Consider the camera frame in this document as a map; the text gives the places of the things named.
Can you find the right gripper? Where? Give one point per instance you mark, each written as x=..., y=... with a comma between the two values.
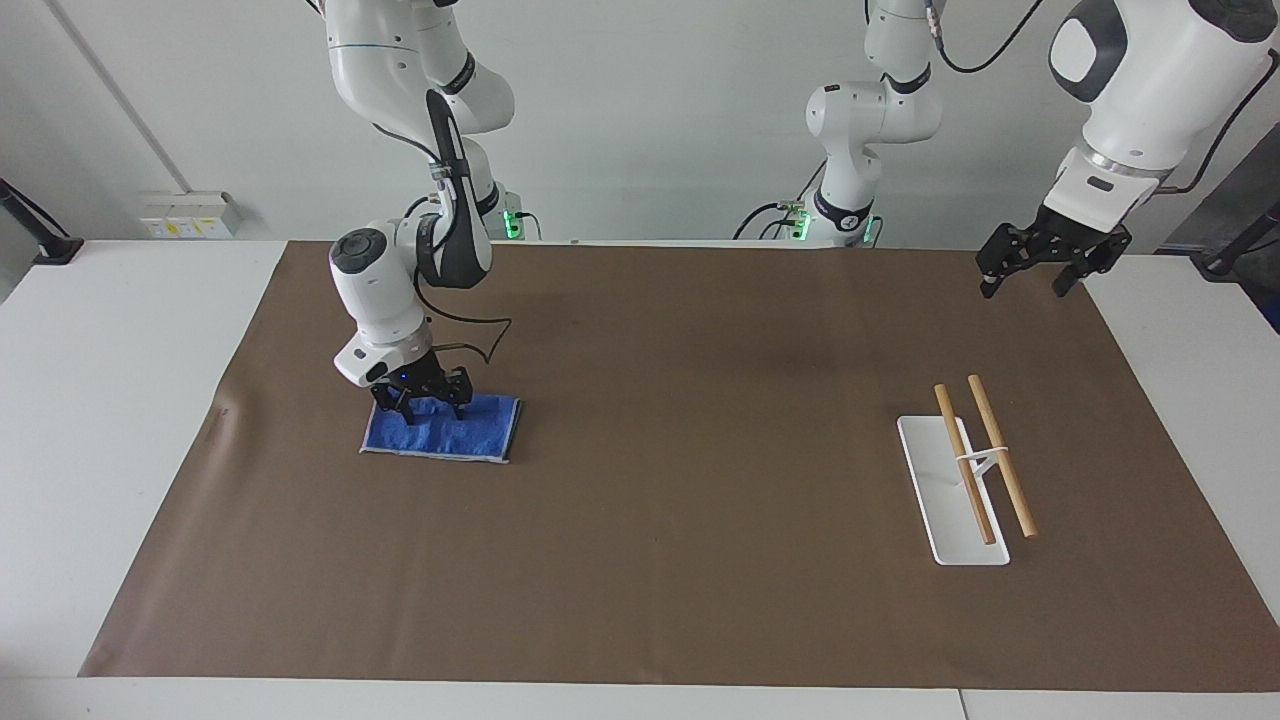
x=408, y=375

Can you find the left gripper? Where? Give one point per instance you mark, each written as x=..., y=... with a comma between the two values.
x=1080, y=243

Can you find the blue towel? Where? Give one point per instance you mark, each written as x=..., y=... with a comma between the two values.
x=470, y=430

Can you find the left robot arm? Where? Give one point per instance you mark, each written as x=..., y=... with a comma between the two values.
x=1150, y=80

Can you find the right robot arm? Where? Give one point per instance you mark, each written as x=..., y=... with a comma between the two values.
x=375, y=290

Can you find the black stand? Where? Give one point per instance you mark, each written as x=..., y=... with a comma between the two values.
x=1240, y=250
x=40, y=235

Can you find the white rack with wooden rods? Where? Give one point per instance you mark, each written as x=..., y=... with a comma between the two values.
x=950, y=500

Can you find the white wall socket box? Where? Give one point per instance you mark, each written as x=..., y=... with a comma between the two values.
x=190, y=215

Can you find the white wall conduit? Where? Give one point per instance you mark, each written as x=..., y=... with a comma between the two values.
x=120, y=100

